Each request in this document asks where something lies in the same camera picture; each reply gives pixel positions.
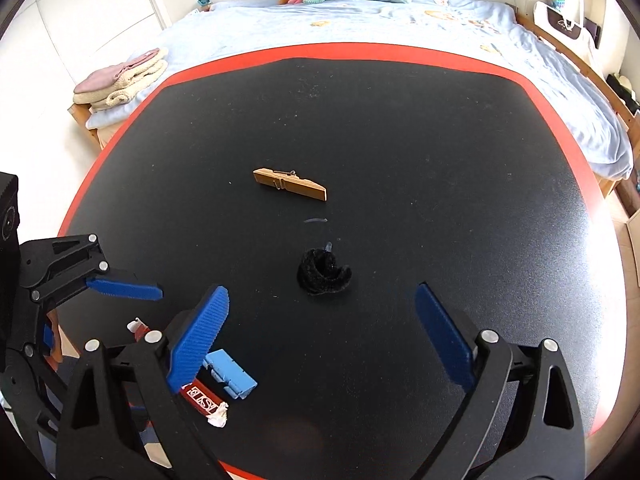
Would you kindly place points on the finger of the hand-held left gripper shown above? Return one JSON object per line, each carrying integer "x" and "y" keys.
{"x": 125, "y": 290}
{"x": 30, "y": 375}

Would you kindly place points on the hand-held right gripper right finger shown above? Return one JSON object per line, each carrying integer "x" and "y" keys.
{"x": 447, "y": 337}

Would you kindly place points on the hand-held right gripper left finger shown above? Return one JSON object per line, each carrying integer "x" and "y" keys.
{"x": 202, "y": 340}

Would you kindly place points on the blue plastic clip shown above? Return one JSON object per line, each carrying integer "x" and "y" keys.
{"x": 230, "y": 372}

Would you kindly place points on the red cardboard box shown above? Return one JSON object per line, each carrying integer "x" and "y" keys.
{"x": 200, "y": 396}

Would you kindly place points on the wooden clothespin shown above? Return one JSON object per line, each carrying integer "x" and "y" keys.
{"x": 290, "y": 186}

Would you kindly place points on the small clear plastic strip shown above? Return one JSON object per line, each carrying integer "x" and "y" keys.
{"x": 315, "y": 220}

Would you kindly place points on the pink folded towel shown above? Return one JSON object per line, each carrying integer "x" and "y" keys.
{"x": 107, "y": 77}

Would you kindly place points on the folded towels stack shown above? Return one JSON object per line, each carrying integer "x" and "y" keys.
{"x": 130, "y": 89}

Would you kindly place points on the black table with red rim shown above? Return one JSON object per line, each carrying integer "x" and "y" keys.
{"x": 400, "y": 160}

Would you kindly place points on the wooden bed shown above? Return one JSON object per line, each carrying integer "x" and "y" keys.
{"x": 606, "y": 186}

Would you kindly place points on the small blue clock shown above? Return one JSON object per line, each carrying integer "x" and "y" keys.
{"x": 204, "y": 2}

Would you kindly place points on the black bag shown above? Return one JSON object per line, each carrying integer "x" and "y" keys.
{"x": 622, "y": 91}

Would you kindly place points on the light blue printed blanket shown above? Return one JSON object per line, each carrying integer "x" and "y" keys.
{"x": 375, "y": 25}

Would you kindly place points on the white tote bag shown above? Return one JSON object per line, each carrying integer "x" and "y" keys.
{"x": 560, "y": 22}

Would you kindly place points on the black picture frame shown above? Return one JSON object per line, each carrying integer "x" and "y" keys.
{"x": 592, "y": 29}

